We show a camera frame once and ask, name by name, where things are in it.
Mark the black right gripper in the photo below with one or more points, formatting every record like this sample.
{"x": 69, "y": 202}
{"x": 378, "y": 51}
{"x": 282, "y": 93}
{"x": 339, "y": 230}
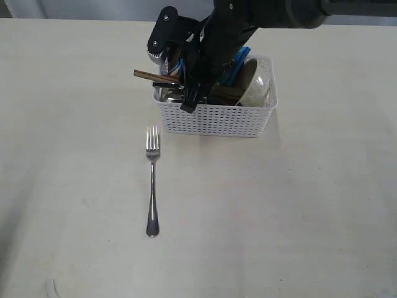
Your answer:
{"x": 209, "y": 45}

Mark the wooden chopstick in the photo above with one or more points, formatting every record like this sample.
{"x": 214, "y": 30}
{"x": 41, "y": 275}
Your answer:
{"x": 157, "y": 78}
{"x": 147, "y": 73}

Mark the silver metal fork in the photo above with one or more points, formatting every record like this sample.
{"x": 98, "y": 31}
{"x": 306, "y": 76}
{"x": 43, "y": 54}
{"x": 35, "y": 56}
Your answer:
{"x": 152, "y": 154}

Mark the silver table knife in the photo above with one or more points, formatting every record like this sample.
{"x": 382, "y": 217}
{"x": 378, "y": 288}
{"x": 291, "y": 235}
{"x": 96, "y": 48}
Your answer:
{"x": 170, "y": 85}

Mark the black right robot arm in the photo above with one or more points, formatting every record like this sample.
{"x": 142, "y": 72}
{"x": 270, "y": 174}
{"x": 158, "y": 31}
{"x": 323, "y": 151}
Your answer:
{"x": 298, "y": 14}

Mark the brown wooden spoon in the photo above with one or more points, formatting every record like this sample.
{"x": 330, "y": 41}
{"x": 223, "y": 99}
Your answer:
{"x": 223, "y": 95}

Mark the blue Lay's chips bag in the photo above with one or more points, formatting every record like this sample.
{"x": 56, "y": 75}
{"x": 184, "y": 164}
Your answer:
{"x": 201, "y": 67}

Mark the brown round plate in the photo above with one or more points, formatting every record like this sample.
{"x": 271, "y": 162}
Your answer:
{"x": 173, "y": 63}

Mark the white perforated plastic basket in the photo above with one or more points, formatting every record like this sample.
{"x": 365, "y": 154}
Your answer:
{"x": 232, "y": 121}

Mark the speckled white ceramic bowl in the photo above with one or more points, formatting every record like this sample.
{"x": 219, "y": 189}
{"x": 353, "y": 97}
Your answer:
{"x": 254, "y": 79}

